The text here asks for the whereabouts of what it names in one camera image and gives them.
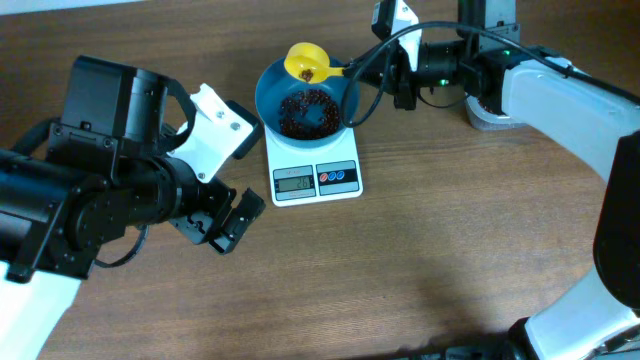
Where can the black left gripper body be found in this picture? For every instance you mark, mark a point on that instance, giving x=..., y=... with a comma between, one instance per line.
x=209, y=215

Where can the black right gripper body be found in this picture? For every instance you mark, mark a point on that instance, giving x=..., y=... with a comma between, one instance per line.
x=401, y=80

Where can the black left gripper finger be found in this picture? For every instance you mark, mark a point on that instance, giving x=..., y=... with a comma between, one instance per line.
x=227, y=235
x=256, y=129

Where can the yellow plastic measuring scoop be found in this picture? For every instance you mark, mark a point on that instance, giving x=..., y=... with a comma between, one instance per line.
x=309, y=63

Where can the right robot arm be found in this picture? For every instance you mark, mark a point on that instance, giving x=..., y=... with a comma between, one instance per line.
x=596, y=121

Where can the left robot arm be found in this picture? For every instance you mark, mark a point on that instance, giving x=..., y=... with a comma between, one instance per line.
x=132, y=148

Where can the white digital kitchen scale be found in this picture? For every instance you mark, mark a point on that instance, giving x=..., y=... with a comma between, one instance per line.
x=311, y=171

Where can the red beans in bowl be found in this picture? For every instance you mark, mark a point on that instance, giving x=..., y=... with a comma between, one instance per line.
x=309, y=115

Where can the blue plastic bowl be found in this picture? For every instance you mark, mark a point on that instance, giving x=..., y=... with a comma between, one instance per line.
x=276, y=84

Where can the clear plastic container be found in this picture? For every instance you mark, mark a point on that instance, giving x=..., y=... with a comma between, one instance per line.
x=483, y=120

